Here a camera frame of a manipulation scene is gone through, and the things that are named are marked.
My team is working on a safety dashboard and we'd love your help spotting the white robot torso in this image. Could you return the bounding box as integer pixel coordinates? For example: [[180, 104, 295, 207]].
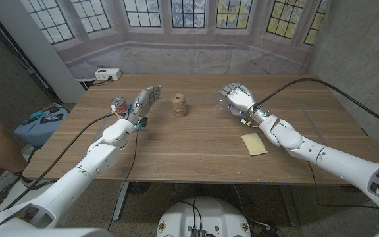
[[156, 196, 252, 237]]

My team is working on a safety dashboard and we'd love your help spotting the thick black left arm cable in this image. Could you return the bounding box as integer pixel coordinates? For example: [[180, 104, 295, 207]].
[[3, 113, 118, 211]]

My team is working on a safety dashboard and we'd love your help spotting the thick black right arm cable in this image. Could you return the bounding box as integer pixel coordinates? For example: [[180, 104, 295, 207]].
[[253, 78, 379, 132]]

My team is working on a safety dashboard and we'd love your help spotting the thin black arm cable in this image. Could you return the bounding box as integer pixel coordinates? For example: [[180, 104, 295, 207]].
[[107, 131, 138, 232], [307, 161, 379, 210]]

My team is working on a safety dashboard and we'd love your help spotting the white wall panel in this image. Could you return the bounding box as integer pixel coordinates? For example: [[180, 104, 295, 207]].
[[0, 0, 87, 104]]

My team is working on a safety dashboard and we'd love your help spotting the white power strip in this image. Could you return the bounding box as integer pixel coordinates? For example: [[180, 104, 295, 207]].
[[94, 68, 122, 82]]

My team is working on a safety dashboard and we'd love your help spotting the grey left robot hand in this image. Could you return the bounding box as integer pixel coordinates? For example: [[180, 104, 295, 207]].
[[126, 84, 163, 126]]

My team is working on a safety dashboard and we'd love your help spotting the tin can red label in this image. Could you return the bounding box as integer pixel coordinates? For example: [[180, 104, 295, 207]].
[[110, 96, 128, 118]]

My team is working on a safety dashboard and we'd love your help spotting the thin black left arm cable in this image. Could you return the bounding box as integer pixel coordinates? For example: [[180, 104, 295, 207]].
[[107, 131, 138, 232]]

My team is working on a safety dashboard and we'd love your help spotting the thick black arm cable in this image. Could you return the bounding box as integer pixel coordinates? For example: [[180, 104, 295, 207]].
[[253, 78, 379, 132], [3, 113, 118, 211]]

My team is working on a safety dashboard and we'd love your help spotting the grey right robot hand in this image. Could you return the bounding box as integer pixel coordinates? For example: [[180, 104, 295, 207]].
[[218, 82, 269, 125]]

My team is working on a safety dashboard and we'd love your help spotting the black flat device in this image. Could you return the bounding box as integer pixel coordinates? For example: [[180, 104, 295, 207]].
[[39, 113, 64, 124]]

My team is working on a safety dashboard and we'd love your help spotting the black round fan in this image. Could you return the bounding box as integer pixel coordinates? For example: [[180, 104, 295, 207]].
[[127, 182, 152, 196]]

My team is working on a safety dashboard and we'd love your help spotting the grey table leg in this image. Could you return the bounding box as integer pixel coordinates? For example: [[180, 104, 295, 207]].
[[278, 184, 299, 227], [111, 182, 130, 221]]

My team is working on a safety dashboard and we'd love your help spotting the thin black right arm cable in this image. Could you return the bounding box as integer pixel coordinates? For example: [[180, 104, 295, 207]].
[[307, 161, 379, 210]]

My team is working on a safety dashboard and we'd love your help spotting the jute twine spool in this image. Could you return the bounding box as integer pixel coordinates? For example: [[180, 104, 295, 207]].
[[170, 93, 190, 118]]

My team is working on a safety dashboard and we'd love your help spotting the blue stool with tools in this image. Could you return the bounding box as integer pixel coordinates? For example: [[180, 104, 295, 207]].
[[13, 105, 70, 147]]

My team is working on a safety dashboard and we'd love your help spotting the printed bay window backdrop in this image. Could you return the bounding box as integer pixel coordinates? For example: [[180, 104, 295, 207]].
[[20, 0, 330, 80]]

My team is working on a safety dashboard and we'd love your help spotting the yellow sticky note pad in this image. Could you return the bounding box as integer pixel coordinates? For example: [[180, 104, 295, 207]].
[[241, 132, 269, 157]]

